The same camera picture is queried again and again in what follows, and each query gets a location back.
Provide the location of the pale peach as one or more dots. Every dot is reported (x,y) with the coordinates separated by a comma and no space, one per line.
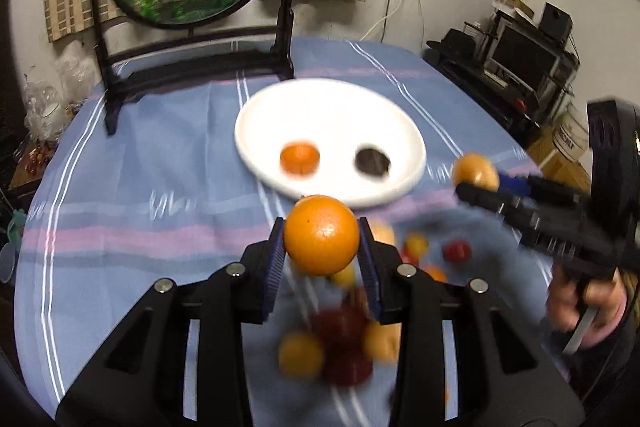
(382,341)

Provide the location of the computer monitor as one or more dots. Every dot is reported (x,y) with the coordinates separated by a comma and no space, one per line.
(522,52)

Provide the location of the small tangerine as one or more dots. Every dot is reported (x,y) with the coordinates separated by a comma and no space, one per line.
(300,158)

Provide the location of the cardboard box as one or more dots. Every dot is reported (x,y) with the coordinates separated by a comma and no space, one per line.
(555,164)

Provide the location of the white oval plate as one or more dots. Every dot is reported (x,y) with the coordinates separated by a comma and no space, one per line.
(325,117)

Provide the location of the small red plum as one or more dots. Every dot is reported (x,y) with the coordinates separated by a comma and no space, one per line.
(457,251)

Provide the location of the dark plum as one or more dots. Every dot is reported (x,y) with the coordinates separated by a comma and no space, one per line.
(372,161)

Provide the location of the white bucket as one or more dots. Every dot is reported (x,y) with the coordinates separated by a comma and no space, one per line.
(572,132)

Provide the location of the dark brown mangosteen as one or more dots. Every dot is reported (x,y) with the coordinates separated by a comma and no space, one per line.
(357,298)

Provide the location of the small yellow plum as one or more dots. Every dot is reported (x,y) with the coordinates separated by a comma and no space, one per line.
(416,245)
(344,278)

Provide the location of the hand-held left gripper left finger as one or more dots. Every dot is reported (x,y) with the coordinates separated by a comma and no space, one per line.
(272,264)

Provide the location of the person's right hand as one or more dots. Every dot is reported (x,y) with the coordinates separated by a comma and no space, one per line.
(565,307)

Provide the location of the blue striped tablecloth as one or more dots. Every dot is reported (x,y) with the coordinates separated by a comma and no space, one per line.
(150,157)

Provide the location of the small orange kumquat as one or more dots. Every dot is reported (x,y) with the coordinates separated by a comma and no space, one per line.
(436,274)

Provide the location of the black speaker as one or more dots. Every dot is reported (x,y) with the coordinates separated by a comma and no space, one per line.
(556,21)

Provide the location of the black media cabinet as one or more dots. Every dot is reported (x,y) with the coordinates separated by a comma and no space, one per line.
(480,92)

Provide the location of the round yellow pear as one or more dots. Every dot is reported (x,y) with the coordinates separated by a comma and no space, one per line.
(475,171)
(385,234)

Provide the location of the clear plastic bags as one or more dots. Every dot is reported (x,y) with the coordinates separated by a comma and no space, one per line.
(55,97)

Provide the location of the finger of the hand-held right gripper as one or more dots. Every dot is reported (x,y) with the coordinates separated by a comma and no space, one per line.
(495,204)
(515,184)

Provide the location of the large yellow-green plum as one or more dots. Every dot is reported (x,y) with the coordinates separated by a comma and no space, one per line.
(301,354)

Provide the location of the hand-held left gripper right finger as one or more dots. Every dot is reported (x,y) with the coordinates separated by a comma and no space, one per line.
(367,269)

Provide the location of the large orange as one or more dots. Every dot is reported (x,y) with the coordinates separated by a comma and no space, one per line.
(322,234)

